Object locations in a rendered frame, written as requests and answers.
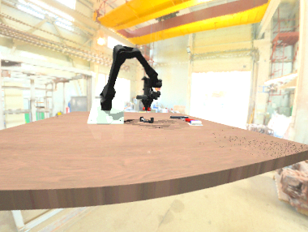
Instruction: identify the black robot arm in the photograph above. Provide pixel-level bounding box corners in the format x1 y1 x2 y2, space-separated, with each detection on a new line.
99 44 162 111

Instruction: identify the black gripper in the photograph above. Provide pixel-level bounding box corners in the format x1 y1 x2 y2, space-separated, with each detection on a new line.
136 87 158 110

